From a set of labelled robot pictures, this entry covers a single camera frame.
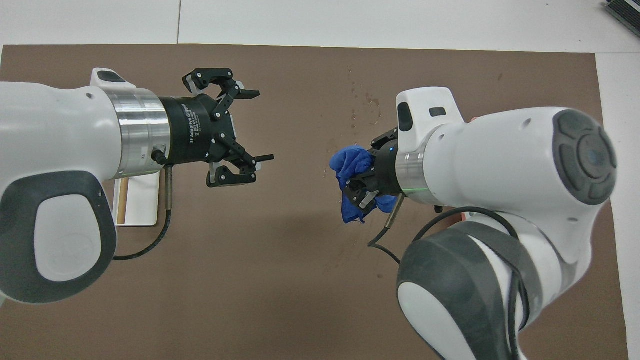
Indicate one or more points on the blue microfiber towel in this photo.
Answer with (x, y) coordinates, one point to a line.
(352, 160)

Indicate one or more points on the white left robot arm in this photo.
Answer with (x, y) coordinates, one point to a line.
(55, 150)

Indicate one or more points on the wooden dowel rod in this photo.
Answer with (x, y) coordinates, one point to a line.
(121, 205)

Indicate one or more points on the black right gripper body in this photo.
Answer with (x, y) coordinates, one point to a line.
(387, 170)

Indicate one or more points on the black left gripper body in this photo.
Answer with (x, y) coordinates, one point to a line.
(195, 130)

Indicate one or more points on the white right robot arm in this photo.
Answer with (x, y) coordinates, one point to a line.
(500, 165)

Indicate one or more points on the grey ribbed device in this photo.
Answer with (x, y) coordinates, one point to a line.
(625, 10)

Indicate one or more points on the white towel rack base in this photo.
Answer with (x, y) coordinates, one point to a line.
(142, 205)

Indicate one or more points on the brown table mat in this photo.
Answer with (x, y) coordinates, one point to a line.
(280, 280)

